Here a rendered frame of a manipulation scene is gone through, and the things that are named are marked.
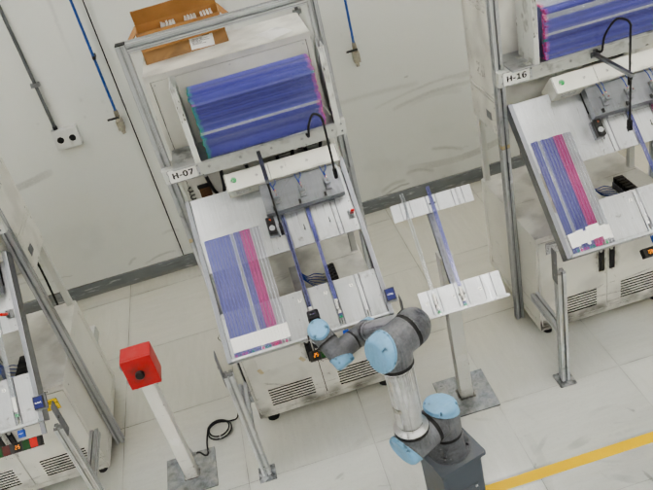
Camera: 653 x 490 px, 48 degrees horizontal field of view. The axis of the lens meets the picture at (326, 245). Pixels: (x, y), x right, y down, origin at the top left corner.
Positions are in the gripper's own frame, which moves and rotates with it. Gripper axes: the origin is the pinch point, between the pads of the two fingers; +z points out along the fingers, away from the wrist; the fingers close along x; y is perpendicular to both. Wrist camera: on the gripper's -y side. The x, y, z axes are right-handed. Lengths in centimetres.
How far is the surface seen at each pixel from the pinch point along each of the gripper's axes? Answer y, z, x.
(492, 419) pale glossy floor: 51, 58, 65
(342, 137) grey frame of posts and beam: -78, 2, 34
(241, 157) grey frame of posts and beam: -80, -5, -9
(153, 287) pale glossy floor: -92, 185, -93
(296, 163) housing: -73, 1, 12
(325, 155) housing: -73, 1, 25
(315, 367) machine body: 3, 63, -5
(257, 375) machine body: 0, 58, -32
